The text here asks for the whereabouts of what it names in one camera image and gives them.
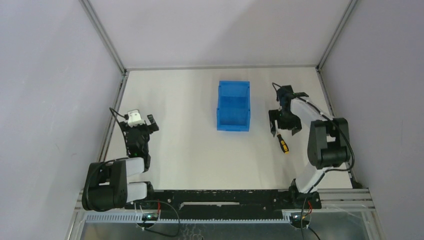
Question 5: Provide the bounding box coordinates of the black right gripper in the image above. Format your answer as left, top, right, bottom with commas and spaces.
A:
269, 107, 303, 135

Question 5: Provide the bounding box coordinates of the yellow black handled screwdriver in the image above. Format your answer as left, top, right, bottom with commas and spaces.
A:
276, 133, 290, 154

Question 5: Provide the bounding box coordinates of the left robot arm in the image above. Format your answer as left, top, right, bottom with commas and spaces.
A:
81, 110, 159, 212

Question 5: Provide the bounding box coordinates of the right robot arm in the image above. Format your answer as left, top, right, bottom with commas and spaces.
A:
268, 82, 355, 209

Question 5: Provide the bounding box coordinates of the blue plastic bin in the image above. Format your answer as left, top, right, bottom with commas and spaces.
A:
216, 80, 251, 132

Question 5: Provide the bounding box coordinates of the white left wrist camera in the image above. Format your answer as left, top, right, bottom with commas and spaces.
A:
127, 109, 146, 127

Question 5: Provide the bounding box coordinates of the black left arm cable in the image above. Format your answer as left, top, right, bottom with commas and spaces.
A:
109, 107, 131, 157

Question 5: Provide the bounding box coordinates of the left electronics board with wires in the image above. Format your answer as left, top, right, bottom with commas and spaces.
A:
135, 199, 181, 238

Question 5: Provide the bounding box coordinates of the electronics board with wires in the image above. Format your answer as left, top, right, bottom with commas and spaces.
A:
289, 200, 321, 240
135, 199, 181, 238

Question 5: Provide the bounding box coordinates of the white slotted cable duct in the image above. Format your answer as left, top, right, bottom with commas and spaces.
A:
84, 211, 292, 224

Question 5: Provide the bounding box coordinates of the right electronics board with wires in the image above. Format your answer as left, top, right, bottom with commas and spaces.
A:
289, 200, 321, 240

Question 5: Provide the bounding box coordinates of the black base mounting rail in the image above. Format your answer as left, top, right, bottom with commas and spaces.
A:
124, 189, 322, 221

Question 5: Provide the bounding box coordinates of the aluminium frame left rail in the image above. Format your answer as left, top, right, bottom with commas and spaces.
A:
79, 0, 129, 162

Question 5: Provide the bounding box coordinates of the aluminium frame rail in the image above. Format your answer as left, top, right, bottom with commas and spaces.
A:
316, 0, 360, 186
79, 0, 129, 162

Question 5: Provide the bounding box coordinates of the aluminium frame right rail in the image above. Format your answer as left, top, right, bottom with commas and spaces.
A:
316, 0, 360, 186

